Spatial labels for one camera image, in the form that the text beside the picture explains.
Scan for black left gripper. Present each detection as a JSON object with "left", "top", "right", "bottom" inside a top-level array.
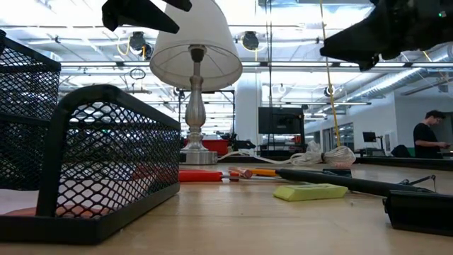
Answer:
[{"left": 101, "top": 0, "right": 193, "bottom": 35}]

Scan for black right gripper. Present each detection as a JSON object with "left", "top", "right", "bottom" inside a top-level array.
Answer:
[{"left": 320, "top": 0, "right": 453, "bottom": 72}]

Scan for black binder clip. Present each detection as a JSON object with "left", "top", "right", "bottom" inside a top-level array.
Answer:
[
  {"left": 322, "top": 168, "right": 353, "bottom": 179},
  {"left": 398, "top": 174, "right": 437, "bottom": 194},
  {"left": 381, "top": 189, "right": 453, "bottom": 237}
]

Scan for black pen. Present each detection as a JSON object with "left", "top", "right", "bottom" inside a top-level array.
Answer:
[{"left": 275, "top": 168, "right": 435, "bottom": 198}]

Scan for yellow green eraser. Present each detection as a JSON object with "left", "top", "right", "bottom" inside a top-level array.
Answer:
[{"left": 272, "top": 183, "right": 349, "bottom": 203}]

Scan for red handled scissors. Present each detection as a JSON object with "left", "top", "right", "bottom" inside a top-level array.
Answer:
[{"left": 134, "top": 164, "right": 245, "bottom": 183}]

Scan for black mesh desk organizer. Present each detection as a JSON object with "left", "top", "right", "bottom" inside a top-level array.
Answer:
[{"left": 0, "top": 30, "right": 182, "bottom": 246}]

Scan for white shade silver table lamp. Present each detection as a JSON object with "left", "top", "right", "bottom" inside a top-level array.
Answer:
[{"left": 149, "top": 0, "right": 243, "bottom": 166}]

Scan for large black monitor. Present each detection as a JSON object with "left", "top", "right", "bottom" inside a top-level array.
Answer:
[{"left": 258, "top": 106, "right": 306, "bottom": 135}]

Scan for black bag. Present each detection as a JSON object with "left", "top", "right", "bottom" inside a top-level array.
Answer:
[{"left": 390, "top": 144, "right": 413, "bottom": 159}]

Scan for person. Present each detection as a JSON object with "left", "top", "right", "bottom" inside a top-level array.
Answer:
[{"left": 413, "top": 109, "right": 452, "bottom": 159}]

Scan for red plastic bin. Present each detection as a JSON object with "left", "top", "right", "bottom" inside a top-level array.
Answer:
[{"left": 183, "top": 139, "right": 229, "bottom": 157}]

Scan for black background robot gripper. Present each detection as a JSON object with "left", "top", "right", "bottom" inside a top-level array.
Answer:
[{"left": 221, "top": 132, "right": 256, "bottom": 152}]

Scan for black ceiling cable reel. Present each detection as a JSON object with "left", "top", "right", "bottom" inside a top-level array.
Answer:
[
  {"left": 127, "top": 30, "right": 154, "bottom": 60},
  {"left": 241, "top": 30, "right": 260, "bottom": 52}
]

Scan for yellow hanging cable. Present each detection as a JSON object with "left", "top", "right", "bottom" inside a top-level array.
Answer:
[{"left": 319, "top": 0, "right": 342, "bottom": 148}]

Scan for black hanging cable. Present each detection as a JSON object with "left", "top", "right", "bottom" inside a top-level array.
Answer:
[{"left": 265, "top": 0, "right": 274, "bottom": 107}]

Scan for white bundled lamp cord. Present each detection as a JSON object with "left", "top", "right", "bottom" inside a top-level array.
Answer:
[{"left": 216, "top": 140, "right": 357, "bottom": 169}]

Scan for black aluminium table frame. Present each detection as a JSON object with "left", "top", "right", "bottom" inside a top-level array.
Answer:
[{"left": 355, "top": 157, "right": 453, "bottom": 171}]

